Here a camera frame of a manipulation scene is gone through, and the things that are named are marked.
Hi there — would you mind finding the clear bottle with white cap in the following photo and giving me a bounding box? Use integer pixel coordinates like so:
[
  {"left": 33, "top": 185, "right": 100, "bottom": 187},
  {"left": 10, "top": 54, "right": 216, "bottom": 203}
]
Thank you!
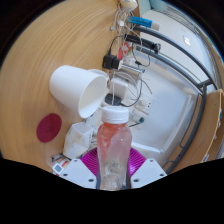
[{"left": 96, "top": 105, "right": 133, "bottom": 192}]

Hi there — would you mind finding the white wall socket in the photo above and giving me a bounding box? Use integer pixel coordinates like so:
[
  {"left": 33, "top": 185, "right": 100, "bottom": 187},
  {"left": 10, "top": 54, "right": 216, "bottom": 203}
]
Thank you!
[
  {"left": 138, "top": 94, "right": 156, "bottom": 113},
  {"left": 132, "top": 112, "right": 146, "bottom": 126}
]

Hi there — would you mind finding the small white digital clock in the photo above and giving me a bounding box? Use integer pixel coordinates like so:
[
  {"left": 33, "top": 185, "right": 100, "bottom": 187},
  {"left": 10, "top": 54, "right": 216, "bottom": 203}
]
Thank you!
[{"left": 52, "top": 162, "right": 64, "bottom": 175}]

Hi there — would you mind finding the white charging cable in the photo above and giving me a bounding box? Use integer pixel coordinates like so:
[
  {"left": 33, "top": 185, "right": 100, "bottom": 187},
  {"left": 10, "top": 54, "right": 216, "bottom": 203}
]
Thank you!
[{"left": 109, "top": 3, "right": 152, "bottom": 108}]

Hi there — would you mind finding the flat round red coaster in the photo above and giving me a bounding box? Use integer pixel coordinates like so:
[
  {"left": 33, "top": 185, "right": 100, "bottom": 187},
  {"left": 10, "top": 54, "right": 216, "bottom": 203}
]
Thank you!
[{"left": 35, "top": 113, "right": 63, "bottom": 144}]

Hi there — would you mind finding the red and white packet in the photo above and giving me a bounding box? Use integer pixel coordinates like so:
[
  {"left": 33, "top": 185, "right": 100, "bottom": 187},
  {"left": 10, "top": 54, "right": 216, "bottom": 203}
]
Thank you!
[{"left": 118, "top": 43, "right": 132, "bottom": 58}]

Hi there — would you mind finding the grey metal frame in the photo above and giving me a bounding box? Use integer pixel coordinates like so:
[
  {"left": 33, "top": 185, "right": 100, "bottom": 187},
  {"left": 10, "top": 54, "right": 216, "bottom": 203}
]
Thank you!
[{"left": 133, "top": 24, "right": 219, "bottom": 174}]

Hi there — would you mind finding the white cup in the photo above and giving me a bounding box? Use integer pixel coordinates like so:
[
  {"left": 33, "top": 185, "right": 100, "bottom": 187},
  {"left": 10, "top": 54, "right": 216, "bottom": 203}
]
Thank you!
[{"left": 48, "top": 64, "right": 109, "bottom": 119}]

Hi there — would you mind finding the blue tube with white cap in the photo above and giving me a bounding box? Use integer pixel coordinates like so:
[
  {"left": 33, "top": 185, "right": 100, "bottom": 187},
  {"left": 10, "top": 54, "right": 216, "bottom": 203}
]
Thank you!
[{"left": 126, "top": 15, "right": 161, "bottom": 30}]

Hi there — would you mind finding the black electric shaver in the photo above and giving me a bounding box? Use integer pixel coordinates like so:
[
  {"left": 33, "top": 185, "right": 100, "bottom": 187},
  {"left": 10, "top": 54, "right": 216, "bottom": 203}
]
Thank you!
[{"left": 124, "top": 33, "right": 162, "bottom": 54}]

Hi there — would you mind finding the white tissue pack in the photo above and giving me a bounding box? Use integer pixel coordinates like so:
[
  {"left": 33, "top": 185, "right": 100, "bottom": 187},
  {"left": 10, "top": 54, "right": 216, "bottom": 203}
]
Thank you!
[{"left": 62, "top": 121, "right": 94, "bottom": 160}]

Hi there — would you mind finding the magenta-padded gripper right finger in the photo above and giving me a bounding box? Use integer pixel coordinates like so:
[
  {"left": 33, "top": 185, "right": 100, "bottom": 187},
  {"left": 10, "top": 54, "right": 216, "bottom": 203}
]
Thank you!
[{"left": 127, "top": 147, "right": 168, "bottom": 190}]

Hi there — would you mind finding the white power adapter block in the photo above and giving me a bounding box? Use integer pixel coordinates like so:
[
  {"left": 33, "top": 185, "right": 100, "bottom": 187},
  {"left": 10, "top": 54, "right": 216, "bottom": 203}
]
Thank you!
[{"left": 109, "top": 77, "right": 129, "bottom": 98}]

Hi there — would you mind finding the black charger block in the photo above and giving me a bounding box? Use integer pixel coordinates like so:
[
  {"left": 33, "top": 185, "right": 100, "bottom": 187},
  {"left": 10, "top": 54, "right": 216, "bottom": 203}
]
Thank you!
[{"left": 102, "top": 54, "right": 123, "bottom": 71}]

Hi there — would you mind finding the black power cable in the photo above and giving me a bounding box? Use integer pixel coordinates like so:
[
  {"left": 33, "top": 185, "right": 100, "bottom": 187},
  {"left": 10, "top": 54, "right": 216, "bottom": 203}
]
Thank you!
[{"left": 128, "top": 116, "right": 146, "bottom": 130}]

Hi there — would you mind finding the black plug adapter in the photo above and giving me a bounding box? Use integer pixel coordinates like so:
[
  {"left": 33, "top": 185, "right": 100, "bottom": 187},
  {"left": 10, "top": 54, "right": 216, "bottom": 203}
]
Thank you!
[{"left": 104, "top": 93, "right": 123, "bottom": 106}]

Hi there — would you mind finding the silver metal container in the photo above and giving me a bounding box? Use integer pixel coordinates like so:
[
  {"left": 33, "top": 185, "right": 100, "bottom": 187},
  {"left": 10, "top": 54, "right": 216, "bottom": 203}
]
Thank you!
[{"left": 121, "top": 64, "right": 145, "bottom": 78}]

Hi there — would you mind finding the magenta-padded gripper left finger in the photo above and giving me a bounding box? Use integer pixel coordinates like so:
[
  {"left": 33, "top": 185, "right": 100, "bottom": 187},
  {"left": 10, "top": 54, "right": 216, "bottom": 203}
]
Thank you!
[{"left": 60, "top": 147, "right": 101, "bottom": 190}]

